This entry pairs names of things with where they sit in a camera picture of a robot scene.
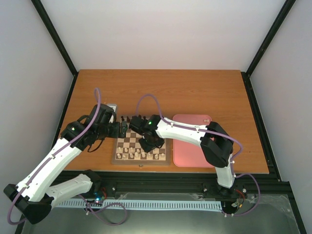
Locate black frame post left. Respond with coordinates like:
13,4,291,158
31,0,79,77

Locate wooden chess board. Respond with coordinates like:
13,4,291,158
112,129,171,166

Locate black frame post right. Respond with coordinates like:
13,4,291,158
245,0,296,77

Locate dark chess pieces row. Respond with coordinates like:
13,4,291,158
120,114,148,122

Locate pink plastic tray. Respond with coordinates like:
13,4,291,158
173,114,213,168

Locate light blue cable duct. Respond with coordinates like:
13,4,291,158
57,197,223,212

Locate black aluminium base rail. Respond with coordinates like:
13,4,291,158
97,172,294,200

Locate black frame post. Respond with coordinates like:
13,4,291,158
245,0,296,77
31,0,79,77

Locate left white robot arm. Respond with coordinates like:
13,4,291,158
3,121,127,225

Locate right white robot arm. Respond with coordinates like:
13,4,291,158
131,115,235,188

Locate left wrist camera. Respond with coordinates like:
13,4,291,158
93,104,117,124

